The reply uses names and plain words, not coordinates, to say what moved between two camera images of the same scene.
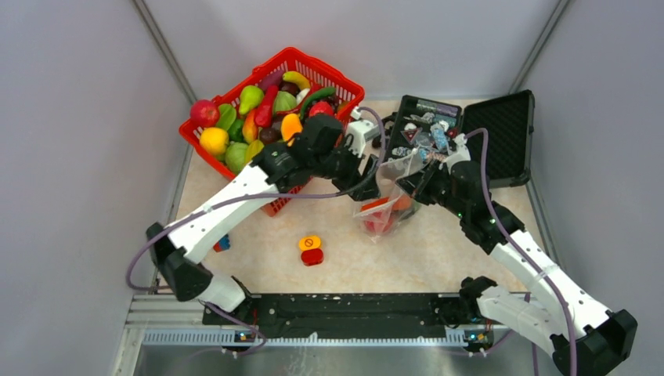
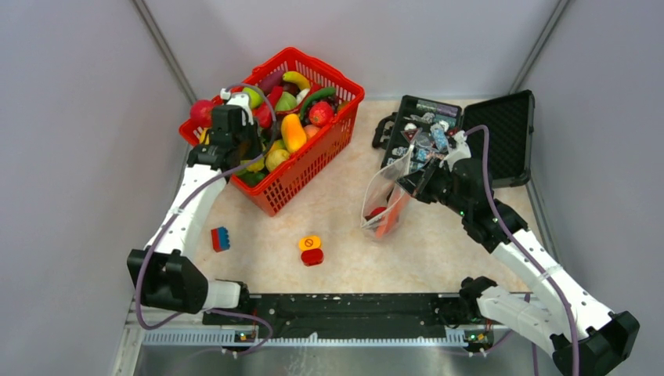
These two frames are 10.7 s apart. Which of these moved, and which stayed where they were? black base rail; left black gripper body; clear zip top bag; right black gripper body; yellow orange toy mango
Moved: clear zip top bag; left black gripper body
Stayed: black base rail; right black gripper body; yellow orange toy mango
